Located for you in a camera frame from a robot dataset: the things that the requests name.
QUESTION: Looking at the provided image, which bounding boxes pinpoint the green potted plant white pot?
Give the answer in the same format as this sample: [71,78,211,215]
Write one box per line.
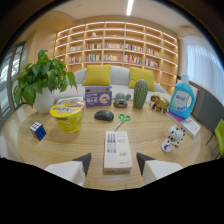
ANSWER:
[12,49,78,115]

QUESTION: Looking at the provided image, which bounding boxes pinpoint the white booklet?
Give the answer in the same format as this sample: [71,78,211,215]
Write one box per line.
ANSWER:
[55,96,84,104]

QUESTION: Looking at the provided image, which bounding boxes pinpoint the green chair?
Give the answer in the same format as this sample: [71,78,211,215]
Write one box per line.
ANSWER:
[205,118,224,160]

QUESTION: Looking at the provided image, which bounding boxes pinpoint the yellow cushion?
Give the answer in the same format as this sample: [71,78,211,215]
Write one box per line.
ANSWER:
[82,64,112,87]
[128,66,156,93]

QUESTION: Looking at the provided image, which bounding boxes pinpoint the yellow instant noodle cup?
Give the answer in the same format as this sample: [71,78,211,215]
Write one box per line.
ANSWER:
[49,100,86,135]

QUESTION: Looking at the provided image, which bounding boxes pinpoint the white purple book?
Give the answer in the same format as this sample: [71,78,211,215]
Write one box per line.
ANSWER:
[165,110,202,140]

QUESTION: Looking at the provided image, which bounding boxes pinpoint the golden elephant figurine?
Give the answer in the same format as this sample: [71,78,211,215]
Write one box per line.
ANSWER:
[148,94,170,114]

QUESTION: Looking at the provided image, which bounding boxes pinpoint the black computer mouse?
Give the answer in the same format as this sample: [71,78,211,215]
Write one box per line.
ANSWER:
[93,110,115,122]

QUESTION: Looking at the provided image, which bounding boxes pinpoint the Rubik's Cube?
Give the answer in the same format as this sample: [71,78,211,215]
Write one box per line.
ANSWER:
[29,121,48,142]

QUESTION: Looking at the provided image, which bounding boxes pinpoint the wooden bookshelf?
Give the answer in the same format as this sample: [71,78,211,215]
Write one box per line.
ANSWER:
[53,21,180,96]

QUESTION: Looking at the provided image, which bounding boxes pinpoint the small grey cactus figurine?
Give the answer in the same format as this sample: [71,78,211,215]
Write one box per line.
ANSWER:
[113,91,132,109]

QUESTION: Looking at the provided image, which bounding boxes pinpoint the white spotted toy figure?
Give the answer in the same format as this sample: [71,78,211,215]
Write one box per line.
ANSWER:
[161,124,186,154]

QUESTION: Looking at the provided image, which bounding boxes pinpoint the blue detergent bottle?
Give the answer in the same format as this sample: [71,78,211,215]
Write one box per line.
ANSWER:
[168,74,196,120]

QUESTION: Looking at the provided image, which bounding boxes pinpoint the ceiling light strip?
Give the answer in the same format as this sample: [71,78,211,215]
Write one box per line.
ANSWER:
[125,0,135,17]

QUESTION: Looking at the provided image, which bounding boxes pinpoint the tall green cactus ornament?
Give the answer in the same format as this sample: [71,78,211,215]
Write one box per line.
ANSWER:
[133,78,149,110]

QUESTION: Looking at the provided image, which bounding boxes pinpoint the green handled scissors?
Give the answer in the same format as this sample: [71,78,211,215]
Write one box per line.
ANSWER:
[114,113,132,132]

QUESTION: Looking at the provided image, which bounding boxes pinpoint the grey sofa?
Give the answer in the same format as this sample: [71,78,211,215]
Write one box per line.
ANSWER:
[53,64,172,104]

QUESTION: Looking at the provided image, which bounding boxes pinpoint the purple tissue box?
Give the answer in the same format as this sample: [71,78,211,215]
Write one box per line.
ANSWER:
[84,85,113,108]

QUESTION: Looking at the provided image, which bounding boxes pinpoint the white pen box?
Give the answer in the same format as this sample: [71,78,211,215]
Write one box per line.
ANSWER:
[103,130,134,173]

